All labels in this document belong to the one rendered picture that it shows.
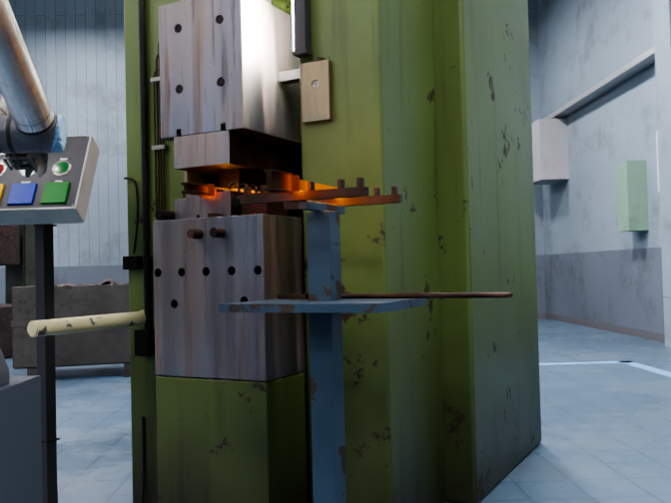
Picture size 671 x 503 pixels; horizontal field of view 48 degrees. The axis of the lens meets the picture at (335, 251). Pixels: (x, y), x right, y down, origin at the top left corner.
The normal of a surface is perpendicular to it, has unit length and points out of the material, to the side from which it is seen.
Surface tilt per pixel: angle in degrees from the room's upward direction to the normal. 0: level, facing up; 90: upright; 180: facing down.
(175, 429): 90
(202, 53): 90
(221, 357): 90
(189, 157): 90
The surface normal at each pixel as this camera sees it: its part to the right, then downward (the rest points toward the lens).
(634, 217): 0.03, -0.03
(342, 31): -0.46, -0.01
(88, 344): 0.24, -0.03
